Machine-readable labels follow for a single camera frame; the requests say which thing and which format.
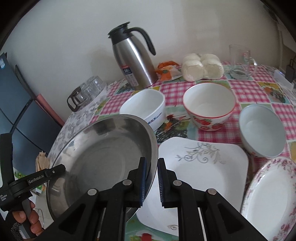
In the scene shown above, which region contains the stainless steel round tray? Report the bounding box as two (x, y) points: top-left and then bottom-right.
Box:
(46, 114), (159, 219)

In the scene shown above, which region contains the small white bowl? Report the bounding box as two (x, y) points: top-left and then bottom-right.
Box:
(119, 89), (166, 131)

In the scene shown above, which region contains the strawberry pattern red-rim bowl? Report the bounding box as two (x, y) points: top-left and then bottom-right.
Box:
(182, 82), (236, 132)

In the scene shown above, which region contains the floral rimmed round plate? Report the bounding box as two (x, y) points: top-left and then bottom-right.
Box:
(241, 157), (295, 240)

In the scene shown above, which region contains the pale blue large bowl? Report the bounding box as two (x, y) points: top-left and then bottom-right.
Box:
(238, 104), (286, 158)

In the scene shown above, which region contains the person's left hand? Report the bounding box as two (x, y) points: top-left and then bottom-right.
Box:
(12, 201), (44, 236)

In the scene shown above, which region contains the white square plate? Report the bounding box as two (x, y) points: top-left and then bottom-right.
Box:
(137, 137), (249, 235)

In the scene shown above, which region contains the tray of small glasses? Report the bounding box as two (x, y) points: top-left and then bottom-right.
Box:
(67, 76), (107, 112)

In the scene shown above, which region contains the checkered fruit tablecloth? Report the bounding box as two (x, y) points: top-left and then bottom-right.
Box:
(47, 60), (296, 241)

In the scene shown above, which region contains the orange snack packet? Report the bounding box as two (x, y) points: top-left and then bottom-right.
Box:
(156, 61), (182, 81)

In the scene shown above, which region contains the bag of white steamed buns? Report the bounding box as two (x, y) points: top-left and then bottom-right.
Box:
(181, 53), (224, 82)

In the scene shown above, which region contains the clear glass mug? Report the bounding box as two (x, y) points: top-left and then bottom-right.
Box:
(229, 44), (258, 80)

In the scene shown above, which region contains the stainless steel thermos jug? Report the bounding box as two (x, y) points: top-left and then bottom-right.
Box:
(108, 22), (158, 90)

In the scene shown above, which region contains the white power strip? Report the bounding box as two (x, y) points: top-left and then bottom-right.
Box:
(273, 69), (294, 91)

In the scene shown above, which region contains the black charger plug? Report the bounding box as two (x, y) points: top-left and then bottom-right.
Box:
(285, 59), (295, 83)

